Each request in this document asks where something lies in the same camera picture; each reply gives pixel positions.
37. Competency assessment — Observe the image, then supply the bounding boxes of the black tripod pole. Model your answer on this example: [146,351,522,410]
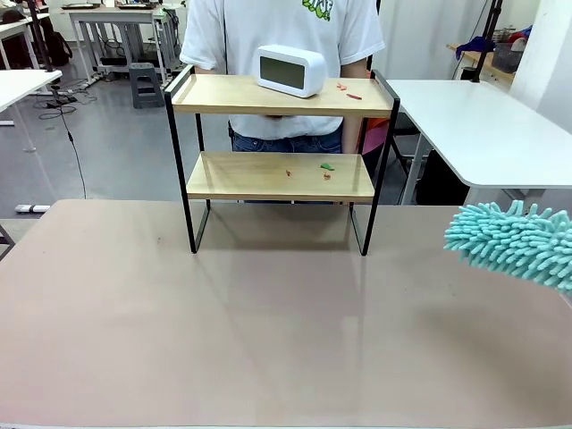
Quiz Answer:
[471,0,504,84]

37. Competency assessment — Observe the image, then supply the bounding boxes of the black frame wooden two-tier shelf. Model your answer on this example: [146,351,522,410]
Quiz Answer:
[164,64,400,257]

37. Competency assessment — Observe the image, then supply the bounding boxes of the large white table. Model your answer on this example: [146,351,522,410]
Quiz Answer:
[385,79,572,206]

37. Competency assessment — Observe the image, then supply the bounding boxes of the white digital alarm clock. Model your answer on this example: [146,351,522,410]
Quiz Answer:
[255,44,327,98]

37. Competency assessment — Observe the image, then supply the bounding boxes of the wooden workbench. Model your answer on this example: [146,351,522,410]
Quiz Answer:
[446,42,517,85]

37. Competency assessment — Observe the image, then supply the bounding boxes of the orange seat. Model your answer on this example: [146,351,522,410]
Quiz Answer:
[362,116,391,156]

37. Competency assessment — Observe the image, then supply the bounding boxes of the black floor cable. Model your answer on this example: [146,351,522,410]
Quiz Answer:
[39,87,88,200]

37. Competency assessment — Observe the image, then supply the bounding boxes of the wire mesh basket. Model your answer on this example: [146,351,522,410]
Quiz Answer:
[492,41,525,73]

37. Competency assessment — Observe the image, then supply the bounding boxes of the teal chenille duster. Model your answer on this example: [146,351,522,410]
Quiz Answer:
[443,200,572,294]

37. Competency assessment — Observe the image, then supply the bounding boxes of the black backpack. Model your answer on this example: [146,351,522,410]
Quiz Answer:
[43,29,73,68]

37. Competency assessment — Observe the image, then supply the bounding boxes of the black stand pole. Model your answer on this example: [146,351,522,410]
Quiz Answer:
[26,0,55,73]

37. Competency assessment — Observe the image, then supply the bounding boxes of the grey desk with metal legs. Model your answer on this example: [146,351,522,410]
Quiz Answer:
[66,4,169,86]

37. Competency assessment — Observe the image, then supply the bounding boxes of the blue cloth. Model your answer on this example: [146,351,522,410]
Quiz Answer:
[455,35,496,60]

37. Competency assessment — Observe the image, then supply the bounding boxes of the person in white t-shirt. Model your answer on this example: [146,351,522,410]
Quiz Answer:
[180,0,385,156]

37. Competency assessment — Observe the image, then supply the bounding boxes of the white table with round corner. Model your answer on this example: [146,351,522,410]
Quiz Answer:
[0,69,63,153]

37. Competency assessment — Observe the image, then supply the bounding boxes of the black chair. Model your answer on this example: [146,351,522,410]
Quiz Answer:
[389,114,471,206]

